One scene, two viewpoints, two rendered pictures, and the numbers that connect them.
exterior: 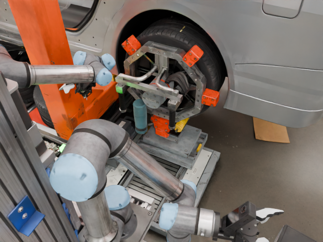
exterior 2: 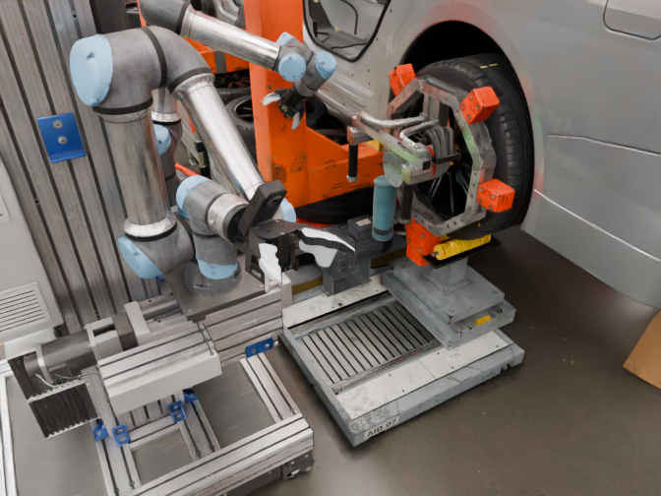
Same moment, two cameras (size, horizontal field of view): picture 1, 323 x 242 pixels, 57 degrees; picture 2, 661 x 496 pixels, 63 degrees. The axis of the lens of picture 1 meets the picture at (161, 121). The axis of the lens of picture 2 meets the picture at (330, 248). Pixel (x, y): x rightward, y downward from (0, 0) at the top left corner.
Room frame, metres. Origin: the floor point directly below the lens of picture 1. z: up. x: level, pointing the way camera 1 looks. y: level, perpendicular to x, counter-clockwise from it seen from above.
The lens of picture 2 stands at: (-0.16, -0.71, 1.71)
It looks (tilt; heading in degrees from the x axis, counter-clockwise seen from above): 35 degrees down; 34
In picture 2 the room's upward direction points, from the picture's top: straight up
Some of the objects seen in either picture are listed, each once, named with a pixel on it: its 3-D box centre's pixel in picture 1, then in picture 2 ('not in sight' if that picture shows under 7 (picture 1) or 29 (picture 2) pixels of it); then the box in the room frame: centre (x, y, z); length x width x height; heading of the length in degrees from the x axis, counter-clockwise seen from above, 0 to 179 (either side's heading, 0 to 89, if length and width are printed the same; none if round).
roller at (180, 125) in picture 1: (184, 118); (462, 243); (1.56, -0.17, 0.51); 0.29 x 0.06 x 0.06; 153
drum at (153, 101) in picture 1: (158, 90); (416, 162); (1.46, 0.02, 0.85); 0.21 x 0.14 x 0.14; 153
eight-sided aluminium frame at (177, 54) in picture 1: (163, 84); (432, 158); (1.53, -0.02, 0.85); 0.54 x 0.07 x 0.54; 63
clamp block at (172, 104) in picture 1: (174, 102); (417, 171); (1.27, -0.08, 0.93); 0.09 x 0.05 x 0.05; 153
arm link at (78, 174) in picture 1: (94, 206); (139, 166); (0.47, 0.21, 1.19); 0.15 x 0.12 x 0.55; 168
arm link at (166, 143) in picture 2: not in sight; (153, 150); (0.82, 0.63, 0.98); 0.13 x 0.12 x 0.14; 37
